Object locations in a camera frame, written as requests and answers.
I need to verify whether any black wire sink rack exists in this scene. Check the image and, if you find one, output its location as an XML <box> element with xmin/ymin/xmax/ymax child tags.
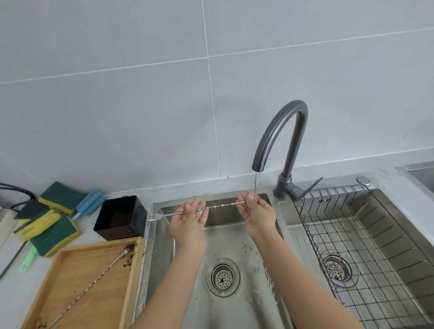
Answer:
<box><xmin>292</xmin><ymin>185</ymin><xmax>434</xmax><ymax>329</ymax></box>

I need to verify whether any person's right hand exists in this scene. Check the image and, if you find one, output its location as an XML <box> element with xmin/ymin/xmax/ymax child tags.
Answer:
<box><xmin>236</xmin><ymin>191</ymin><xmax>277</xmax><ymax>241</ymax></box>

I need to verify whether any black square plastic container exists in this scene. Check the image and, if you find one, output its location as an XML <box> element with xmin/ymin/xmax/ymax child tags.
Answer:
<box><xmin>93</xmin><ymin>195</ymin><xmax>148</xmax><ymax>241</ymax></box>

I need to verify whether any twisted steel bar spoon with fork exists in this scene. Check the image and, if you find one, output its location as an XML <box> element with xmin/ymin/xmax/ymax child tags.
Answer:
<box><xmin>148</xmin><ymin>199</ymin><xmax>259</xmax><ymax>223</ymax></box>

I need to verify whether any dark grey gooseneck faucet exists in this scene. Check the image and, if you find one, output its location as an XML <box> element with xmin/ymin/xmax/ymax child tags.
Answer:
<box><xmin>252</xmin><ymin>100</ymin><xmax>323</xmax><ymax>202</ymax></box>

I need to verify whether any wooden tray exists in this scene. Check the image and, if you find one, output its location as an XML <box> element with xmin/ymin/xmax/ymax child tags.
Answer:
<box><xmin>21</xmin><ymin>237</ymin><xmax>144</xmax><ymax>329</ymax></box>

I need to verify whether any stainless steel double sink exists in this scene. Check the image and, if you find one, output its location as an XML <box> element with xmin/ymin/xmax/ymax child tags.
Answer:
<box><xmin>134</xmin><ymin>174</ymin><xmax>434</xmax><ymax>329</ymax></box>

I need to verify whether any green and yellow sponge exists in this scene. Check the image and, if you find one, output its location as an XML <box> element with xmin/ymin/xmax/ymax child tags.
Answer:
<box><xmin>30</xmin><ymin>216</ymin><xmax>83</xmax><ymax>259</ymax></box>
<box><xmin>38</xmin><ymin>181</ymin><xmax>87</xmax><ymax>216</ymax></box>
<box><xmin>13</xmin><ymin>208</ymin><xmax>62</xmax><ymax>241</ymax></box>
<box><xmin>14</xmin><ymin>200</ymin><xmax>51</xmax><ymax>221</ymax></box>

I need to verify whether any blue sponge brush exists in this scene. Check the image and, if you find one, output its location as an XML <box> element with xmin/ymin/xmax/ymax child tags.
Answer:
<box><xmin>71</xmin><ymin>189</ymin><xmax>108</xmax><ymax>221</ymax></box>

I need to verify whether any small stainless steel sink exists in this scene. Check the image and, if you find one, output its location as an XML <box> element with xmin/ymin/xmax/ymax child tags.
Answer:
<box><xmin>395</xmin><ymin>161</ymin><xmax>434</xmax><ymax>194</ymax></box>

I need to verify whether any green plastic handle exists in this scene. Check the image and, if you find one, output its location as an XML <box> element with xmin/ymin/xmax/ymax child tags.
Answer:
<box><xmin>18</xmin><ymin>247</ymin><xmax>38</xmax><ymax>274</ymax></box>

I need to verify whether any person's right forearm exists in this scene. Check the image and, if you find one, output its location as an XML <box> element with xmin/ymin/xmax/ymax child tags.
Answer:
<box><xmin>252</xmin><ymin>228</ymin><xmax>364</xmax><ymax>329</ymax></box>

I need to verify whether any black cable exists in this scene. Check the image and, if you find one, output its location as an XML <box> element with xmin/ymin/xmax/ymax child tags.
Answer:
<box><xmin>0</xmin><ymin>240</ymin><xmax>28</xmax><ymax>280</ymax></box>
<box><xmin>0</xmin><ymin>183</ymin><xmax>37</xmax><ymax>211</ymax></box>

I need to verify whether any round steel drain strainer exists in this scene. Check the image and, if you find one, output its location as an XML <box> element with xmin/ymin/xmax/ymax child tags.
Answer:
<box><xmin>320</xmin><ymin>252</ymin><xmax>354</xmax><ymax>283</ymax></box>
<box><xmin>206</xmin><ymin>258</ymin><xmax>241</xmax><ymax>298</ymax></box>

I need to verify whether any person's left hand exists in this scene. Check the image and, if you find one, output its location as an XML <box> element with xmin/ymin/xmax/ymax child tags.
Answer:
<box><xmin>169</xmin><ymin>198</ymin><xmax>207</xmax><ymax>249</ymax></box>

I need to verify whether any person's left forearm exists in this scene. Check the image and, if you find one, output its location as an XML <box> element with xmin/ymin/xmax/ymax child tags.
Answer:
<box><xmin>130</xmin><ymin>237</ymin><xmax>208</xmax><ymax>329</ymax></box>

